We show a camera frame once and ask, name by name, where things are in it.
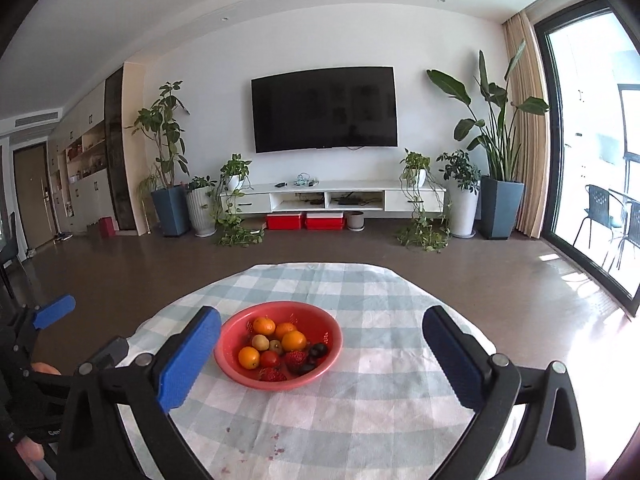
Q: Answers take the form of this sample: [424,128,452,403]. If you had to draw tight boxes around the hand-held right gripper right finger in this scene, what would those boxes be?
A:
[423,305,587,480]

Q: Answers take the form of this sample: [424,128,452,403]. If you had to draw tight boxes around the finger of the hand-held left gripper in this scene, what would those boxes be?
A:
[75,337,130,376]
[10,295,77,356]

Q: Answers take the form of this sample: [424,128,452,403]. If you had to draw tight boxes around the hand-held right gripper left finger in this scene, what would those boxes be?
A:
[55,305,223,480]

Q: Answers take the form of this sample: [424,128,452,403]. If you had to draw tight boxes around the large orange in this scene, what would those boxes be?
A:
[281,330,308,353]

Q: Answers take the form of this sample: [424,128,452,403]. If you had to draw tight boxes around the red plastic colander bowl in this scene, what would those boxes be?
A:
[214,301,344,391]

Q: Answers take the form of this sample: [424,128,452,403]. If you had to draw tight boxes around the person's left hand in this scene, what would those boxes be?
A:
[15,362,62,468]

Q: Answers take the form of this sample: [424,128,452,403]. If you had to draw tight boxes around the black dining chair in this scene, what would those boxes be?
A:
[0,210,23,301]

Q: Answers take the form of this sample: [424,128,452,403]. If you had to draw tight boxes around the green white checkered tablecloth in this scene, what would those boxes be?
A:
[125,261,497,480]

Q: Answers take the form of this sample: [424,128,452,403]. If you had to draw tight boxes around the brown entrance door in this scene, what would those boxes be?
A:
[12,142,53,251]

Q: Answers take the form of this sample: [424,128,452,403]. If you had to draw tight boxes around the plant in tall white pot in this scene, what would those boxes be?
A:
[436,149,482,239]

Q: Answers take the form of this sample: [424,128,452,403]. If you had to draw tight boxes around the plant in white ribbed pot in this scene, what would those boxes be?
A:
[185,175,219,237]

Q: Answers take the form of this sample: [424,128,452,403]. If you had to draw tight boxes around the tall tree in blue pot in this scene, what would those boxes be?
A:
[126,80,192,237]

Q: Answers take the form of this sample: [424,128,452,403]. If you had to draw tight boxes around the large-leaf plant in grey-blue pot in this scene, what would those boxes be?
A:
[426,40,551,241]

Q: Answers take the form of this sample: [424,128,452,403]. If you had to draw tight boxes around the white television cabinet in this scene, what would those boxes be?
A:
[220,180,447,220]

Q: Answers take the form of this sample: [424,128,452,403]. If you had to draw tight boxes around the ceiling air vent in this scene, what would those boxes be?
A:
[15,112,63,128]

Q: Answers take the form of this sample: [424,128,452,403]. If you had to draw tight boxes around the trailing plant in white pot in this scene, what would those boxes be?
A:
[395,148,451,253]
[212,153,266,248]

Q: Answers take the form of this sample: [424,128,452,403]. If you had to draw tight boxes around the black balcony chair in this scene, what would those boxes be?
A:
[607,187,640,273]
[572,184,626,261]

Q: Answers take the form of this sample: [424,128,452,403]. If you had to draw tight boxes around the beige curtain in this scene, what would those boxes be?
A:
[501,10,548,241]

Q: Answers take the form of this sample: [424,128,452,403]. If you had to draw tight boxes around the black-framed sliding glass door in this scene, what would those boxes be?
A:
[532,0,640,318]

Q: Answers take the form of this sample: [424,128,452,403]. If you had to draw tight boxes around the white wall cabinet with shelves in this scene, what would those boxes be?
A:
[47,95,126,233]

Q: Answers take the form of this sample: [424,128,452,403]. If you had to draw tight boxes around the black wall television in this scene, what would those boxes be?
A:
[250,65,399,155]

